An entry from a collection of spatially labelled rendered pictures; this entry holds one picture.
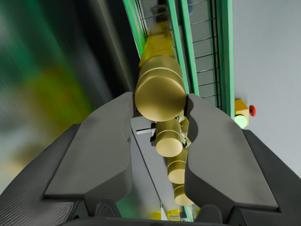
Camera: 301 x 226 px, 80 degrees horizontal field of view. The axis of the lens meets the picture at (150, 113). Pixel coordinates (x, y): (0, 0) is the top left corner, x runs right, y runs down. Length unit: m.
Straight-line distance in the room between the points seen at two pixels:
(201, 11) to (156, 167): 0.51
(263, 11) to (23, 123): 0.60
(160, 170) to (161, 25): 0.49
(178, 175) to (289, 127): 0.66
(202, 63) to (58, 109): 0.35
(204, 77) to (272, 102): 0.35
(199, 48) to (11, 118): 0.39
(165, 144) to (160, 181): 0.54
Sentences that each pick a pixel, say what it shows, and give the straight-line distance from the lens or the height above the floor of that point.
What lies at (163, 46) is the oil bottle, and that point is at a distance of 0.33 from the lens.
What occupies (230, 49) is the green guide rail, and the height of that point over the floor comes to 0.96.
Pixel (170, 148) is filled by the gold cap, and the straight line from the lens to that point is 0.23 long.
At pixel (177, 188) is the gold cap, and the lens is 0.32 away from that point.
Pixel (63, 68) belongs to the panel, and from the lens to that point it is 0.27.
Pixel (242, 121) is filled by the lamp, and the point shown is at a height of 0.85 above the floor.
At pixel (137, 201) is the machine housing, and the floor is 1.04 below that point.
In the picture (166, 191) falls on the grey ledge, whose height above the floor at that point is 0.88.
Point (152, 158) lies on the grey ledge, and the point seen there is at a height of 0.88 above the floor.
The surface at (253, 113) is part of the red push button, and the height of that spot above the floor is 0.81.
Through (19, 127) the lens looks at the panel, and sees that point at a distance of 0.20.
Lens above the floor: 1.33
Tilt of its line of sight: 56 degrees down
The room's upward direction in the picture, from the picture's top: 174 degrees counter-clockwise
